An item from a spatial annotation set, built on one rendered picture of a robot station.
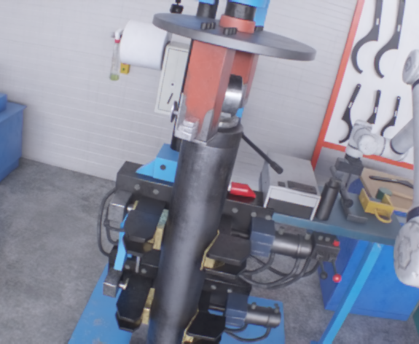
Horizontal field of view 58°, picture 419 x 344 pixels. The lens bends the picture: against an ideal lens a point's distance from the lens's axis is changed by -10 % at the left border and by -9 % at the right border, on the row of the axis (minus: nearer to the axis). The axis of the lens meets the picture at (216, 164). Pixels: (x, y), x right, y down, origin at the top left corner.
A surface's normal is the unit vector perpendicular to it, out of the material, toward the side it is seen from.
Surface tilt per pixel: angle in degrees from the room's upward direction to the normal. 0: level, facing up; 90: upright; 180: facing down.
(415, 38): 90
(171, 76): 90
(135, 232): 0
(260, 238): 90
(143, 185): 90
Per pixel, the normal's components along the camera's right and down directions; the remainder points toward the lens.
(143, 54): -0.12, 0.57
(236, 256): 0.21, -0.89
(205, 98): -0.33, 0.33
